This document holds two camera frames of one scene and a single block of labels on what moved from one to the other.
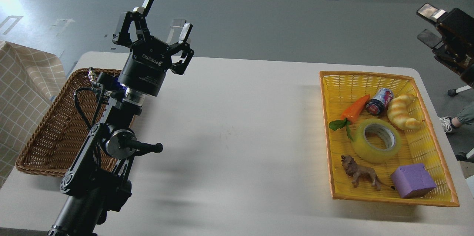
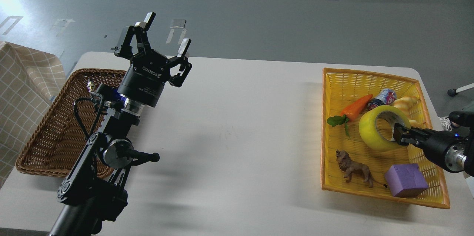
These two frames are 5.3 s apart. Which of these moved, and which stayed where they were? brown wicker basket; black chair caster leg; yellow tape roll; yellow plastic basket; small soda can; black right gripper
Moved: yellow tape roll; black right gripper
Stayed: yellow plastic basket; black chair caster leg; brown wicker basket; small soda can
